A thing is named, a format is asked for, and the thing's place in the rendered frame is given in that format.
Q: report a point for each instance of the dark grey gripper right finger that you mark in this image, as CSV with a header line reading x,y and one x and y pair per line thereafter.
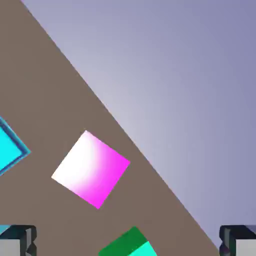
x,y
238,240

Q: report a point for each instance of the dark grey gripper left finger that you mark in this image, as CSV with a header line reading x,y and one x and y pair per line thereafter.
x,y
18,240

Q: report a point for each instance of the small magenta cube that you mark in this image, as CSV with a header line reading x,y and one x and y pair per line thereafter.
x,y
92,170

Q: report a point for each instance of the small green cube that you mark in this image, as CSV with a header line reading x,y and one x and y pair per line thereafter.
x,y
130,244

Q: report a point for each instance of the large cyan box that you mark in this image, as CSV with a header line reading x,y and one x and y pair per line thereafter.
x,y
8,148

